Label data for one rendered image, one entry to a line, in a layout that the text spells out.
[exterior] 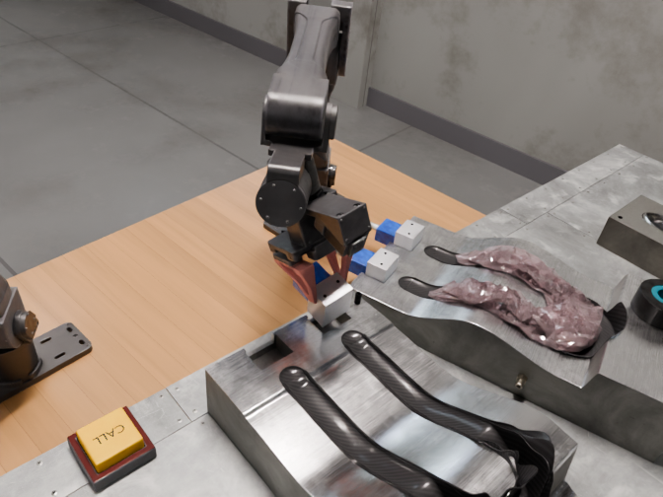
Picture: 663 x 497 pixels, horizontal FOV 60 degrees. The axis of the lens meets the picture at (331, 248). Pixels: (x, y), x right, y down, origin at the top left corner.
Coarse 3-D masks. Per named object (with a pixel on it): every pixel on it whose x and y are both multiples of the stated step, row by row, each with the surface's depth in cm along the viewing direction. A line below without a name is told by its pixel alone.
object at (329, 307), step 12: (324, 276) 81; (336, 276) 80; (324, 288) 78; (336, 288) 78; (348, 288) 78; (324, 300) 77; (336, 300) 77; (348, 300) 80; (312, 312) 81; (324, 312) 78; (336, 312) 80; (324, 324) 80
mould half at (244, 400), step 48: (288, 336) 79; (336, 336) 80; (384, 336) 81; (240, 384) 72; (336, 384) 74; (432, 384) 76; (240, 432) 72; (288, 432) 68; (384, 432) 69; (432, 432) 68; (288, 480) 65; (336, 480) 63; (480, 480) 60
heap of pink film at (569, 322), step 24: (480, 264) 97; (504, 264) 94; (528, 264) 94; (456, 288) 90; (480, 288) 88; (504, 288) 86; (552, 288) 92; (576, 288) 93; (504, 312) 85; (528, 312) 84; (552, 312) 88; (576, 312) 88; (600, 312) 89; (528, 336) 84; (552, 336) 85; (576, 336) 84
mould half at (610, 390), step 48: (432, 240) 106; (480, 240) 106; (384, 288) 94; (528, 288) 92; (624, 288) 92; (432, 336) 90; (480, 336) 84; (624, 336) 83; (528, 384) 84; (576, 384) 80; (624, 384) 76; (624, 432) 79
